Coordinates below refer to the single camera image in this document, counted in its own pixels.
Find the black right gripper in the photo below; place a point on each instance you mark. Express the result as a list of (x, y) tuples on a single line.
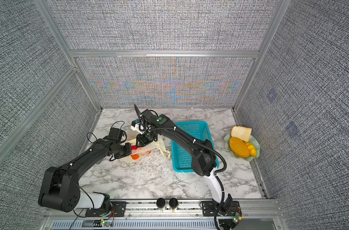
[(141, 141)]

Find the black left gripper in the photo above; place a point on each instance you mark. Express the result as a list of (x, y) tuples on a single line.
[(128, 151)]

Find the yellowish printed plastic bag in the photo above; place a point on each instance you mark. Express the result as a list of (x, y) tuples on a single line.
[(140, 153)]

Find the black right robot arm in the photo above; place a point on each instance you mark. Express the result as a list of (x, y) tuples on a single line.
[(153, 121)]

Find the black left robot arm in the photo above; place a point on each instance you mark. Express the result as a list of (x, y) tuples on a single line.
[(60, 189)]

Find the left black knob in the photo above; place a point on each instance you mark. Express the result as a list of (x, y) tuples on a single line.
[(161, 204)]

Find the black knob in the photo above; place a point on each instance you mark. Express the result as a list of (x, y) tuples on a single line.
[(161, 204), (173, 204)]

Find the right black knob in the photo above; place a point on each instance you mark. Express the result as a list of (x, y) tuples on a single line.
[(173, 204)]

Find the green circuit board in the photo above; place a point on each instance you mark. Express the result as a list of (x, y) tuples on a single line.
[(103, 223)]

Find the round orange bun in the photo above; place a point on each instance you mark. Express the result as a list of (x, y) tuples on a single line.
[(238, 147)]

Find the bread slice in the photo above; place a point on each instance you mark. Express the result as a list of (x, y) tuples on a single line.
[(243, 133)]

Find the light green plate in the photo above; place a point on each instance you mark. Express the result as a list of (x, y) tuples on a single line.
[(252, 140)]

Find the yellow fruit pieces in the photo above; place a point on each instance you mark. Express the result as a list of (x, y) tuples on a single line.
[(252, 149)]

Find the right circuit board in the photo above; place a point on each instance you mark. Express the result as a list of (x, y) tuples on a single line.
[(232, 223)]

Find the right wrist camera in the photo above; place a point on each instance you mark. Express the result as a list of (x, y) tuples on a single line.
[(137, 125)]

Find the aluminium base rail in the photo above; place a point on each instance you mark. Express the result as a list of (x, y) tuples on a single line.
[(191, 214)]

